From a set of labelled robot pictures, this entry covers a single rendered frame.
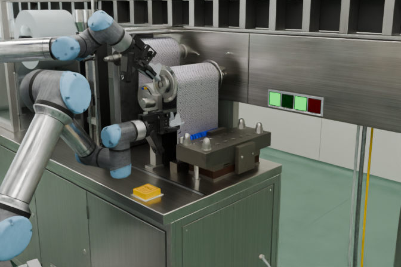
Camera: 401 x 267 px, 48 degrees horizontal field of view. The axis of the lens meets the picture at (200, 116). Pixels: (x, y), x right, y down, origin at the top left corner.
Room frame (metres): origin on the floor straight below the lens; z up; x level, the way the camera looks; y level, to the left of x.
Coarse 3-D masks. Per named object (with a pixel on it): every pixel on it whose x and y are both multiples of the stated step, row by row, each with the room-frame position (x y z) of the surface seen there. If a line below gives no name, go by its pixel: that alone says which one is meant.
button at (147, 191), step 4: (148, 184) 1.50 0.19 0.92; (136, 188) 1.47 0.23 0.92; (140, 188) 1.47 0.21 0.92; (144, 188) 1.47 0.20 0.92; (148, 188) 1.47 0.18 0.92; (152, 188) 1.47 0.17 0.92; (156, 188) 1.47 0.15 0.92; (136, 192) 1.45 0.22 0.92; (140, 192) 1.43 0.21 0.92; (144, 192) 1.43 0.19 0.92; (148, 192) 1.43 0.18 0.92; (152, 192) 1.44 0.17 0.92; (156, 192) 1.45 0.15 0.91; (160, 192) 1.46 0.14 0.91; (140, 196) 1.43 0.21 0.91; (144, 196) 1.42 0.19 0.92; (148, 196) 1.42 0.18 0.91; (152, 196) 1.44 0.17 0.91
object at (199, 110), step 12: (180, 96) 1.71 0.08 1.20; (192, 96) 1.76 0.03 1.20; (204, 96) 1.81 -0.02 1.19; (216, 96) 1.86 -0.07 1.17; (180, 108) 1.71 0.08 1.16; (192, 108) 1.76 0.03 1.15; (204, 108) 1.81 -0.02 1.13; (216, 108) 1.86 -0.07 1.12; (192, 120) 1.76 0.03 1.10; (204, 120) 1.81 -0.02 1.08; (216, 120) 1.86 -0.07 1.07; (192, 132) 1.76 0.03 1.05
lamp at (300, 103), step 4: (296, 96) 1.69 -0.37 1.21; (296, 100) 1.69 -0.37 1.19; (300, 100) 1.68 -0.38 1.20; (304, 100) 1.66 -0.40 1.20; (296, 104) 1.69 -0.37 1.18; (300, 104) 1.67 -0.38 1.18; (304, 104) 1.66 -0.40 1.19; (296, 108) 1.69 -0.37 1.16; (300, 108) 1.67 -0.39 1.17; (304, 108) 1.66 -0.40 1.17
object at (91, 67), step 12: (96, 60) 1.84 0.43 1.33; (84, 72) 1.95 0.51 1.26; (96, 72) 1.85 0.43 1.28; (96, 84) 1.88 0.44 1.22; (108, 84) 1.87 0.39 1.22; (96, 96) 1.88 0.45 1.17; (108, 96) 1.87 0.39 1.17; (96, 108) 1.88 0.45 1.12; (108, 108) 1.87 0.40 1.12; (84, 120) 1.94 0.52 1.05; (96, 120) 1.88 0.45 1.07; (108, 120) 1.86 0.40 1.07
